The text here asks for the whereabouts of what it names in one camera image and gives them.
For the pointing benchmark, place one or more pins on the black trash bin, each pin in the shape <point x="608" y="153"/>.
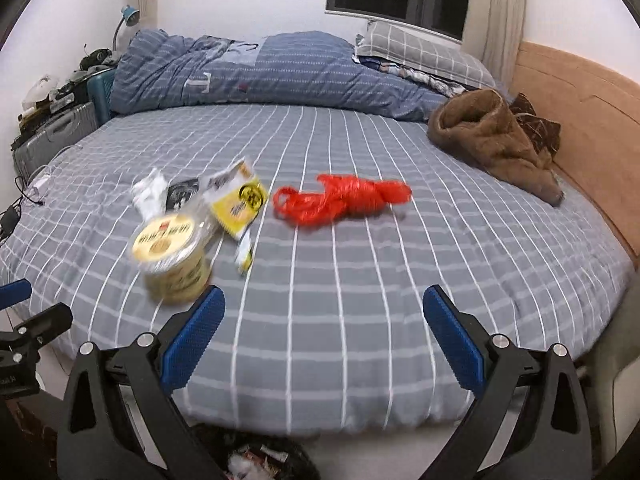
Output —
<point x="265" y="457"/>

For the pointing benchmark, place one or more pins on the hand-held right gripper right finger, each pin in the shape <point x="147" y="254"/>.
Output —
<point x="452" y="340"/>

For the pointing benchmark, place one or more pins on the brown fleece garment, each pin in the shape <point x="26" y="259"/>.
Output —
<point x="485" y="140"/>

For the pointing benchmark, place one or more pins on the black power adapter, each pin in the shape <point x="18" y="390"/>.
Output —
<point x="9" y="220"/>

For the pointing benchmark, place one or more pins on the yellow yogurt cup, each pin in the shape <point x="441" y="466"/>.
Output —
<point x="170" y="255"/>

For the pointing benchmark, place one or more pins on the white cap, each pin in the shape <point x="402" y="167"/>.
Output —
<point x="40" y="89"/>

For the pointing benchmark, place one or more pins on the black headphones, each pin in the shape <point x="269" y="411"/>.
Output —
<point x="97" y="57"/>

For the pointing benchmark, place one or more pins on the blue striped duvet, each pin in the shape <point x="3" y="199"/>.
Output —
<point x="275" y="75"/>

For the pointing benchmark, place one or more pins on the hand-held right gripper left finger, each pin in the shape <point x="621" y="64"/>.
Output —
<point x="197" y="335"/>

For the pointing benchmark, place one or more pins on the grey checked pillow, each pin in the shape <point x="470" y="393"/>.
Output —
<point x="425" y="52"/>

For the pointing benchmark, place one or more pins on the blue desk lamp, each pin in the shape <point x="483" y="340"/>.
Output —
<point x="131" y="14"/>

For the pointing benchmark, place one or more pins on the wooden headboard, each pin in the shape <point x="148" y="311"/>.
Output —
<point x="590" y="135"/>

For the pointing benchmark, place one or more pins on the red plastic bag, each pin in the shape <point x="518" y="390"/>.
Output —
<point x="350" y="197"/>

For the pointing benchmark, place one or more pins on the grey suitcase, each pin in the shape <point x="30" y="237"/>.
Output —
<point x="55" y="135"/>

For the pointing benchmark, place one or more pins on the clear plastic bag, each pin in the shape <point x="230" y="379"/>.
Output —
<point x="149" y="192"/>

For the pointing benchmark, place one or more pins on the white charger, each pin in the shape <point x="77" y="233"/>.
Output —
<point x="40" y="185"/>

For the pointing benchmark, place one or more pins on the teal suitcase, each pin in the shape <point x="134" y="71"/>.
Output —
<point x="102" y="95"/>

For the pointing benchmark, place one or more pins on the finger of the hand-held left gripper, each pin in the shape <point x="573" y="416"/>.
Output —
<point x="47" y="325"/>
<point x="15" y="292"/>

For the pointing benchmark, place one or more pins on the yellow packet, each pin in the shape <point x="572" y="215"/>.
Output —
<point x="237" y="200"/>

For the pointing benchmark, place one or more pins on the black sachet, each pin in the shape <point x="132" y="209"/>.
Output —
<point x="182" y="194"/>

